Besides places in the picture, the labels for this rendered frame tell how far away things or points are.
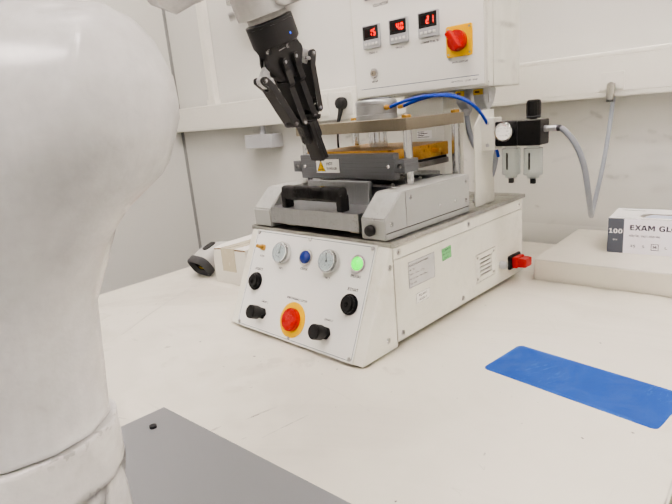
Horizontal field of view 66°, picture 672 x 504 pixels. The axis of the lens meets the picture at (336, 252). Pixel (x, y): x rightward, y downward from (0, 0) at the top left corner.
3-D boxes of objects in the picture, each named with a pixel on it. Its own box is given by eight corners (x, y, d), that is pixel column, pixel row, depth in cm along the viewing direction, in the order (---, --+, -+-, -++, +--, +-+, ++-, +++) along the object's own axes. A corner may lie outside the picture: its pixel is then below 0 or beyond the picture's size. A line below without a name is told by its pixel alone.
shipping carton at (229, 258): (269, 261, 144) (265, 229, 142) (302, 267, 136) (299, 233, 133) (214, 280, 131) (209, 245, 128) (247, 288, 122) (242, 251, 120)
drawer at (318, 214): (372, 199, 118) (370, 165, 116) (457, 204, 103) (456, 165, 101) (272, 226, 98) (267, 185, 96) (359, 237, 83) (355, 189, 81)
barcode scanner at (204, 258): (246, 256, 152) (242, 229, 149) (264, 259, 146) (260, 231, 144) (186, 276, 137) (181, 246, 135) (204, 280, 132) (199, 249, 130)
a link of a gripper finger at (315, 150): (312, 121, 86) (309, 123, 86) (326, 158, 90) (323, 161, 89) (300, 121, 88) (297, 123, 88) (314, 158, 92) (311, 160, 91)
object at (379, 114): (376, 158, 121) (372, 100, 118) (500, 157, 100) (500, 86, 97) (299, 172, 105) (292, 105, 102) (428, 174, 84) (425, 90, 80)
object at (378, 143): (368, 161, 115) (365, 117, 112) (456, 161, 99) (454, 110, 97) (311, 172, 103) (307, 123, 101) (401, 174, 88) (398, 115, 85)
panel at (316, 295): (237, 323, 100) (259, 229, 101) (353, 364, 79) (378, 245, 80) (228, 322, 98) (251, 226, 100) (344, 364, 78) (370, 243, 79)
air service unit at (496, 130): (489, 180, 103) (488, 103, 100) (563, 182, 93) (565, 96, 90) (475, 184, 100) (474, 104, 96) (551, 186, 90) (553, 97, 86)
